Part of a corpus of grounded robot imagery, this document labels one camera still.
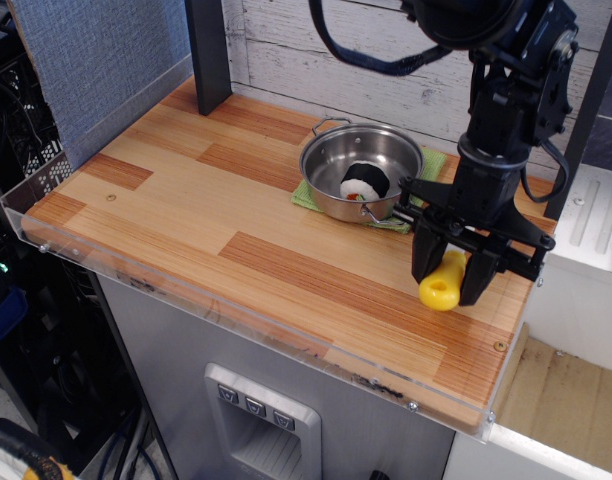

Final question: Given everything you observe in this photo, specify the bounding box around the stainless steel pot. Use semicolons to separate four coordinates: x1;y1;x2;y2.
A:
299;117;424;226

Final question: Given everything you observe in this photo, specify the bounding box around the white toy sink unit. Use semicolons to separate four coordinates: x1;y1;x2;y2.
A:
445;165;612;479

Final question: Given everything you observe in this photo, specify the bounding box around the yellow handled toy knife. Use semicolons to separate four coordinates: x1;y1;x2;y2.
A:
419;241;468;312

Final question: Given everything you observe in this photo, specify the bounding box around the blue fabric panel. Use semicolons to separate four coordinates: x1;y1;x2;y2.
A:
8;0;192;169

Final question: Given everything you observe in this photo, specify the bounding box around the black plastic crate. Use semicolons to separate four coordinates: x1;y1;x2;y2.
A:
0;49;62;182

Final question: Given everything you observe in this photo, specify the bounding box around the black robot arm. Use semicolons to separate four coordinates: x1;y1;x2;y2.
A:
394;1;578;306

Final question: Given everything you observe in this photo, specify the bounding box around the dark right post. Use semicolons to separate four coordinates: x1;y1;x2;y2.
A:
544;14;612;220

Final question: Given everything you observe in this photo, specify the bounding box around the dark post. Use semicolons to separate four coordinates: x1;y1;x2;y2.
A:
185;0;232;116
544;14;612;220

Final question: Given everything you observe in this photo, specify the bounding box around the green cloth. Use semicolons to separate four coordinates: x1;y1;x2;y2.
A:
291;147;447;234

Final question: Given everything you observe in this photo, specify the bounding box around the dark left post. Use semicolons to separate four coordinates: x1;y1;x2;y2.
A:
185;0;232;116

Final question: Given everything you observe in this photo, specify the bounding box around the silver toy fridge cabinet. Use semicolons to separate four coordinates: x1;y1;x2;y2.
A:
101;279;454;479

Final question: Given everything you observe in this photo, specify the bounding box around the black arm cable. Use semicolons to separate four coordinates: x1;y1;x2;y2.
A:
308;0;452;77

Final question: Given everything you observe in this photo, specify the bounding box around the toy sushi roll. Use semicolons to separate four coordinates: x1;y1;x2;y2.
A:
340;162;390;201

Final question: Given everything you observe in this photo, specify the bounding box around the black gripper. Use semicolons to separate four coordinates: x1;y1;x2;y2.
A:
394;148;555;306

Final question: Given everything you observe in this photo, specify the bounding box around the clear acrylic table guard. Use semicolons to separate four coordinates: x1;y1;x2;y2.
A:
1;154;531;437

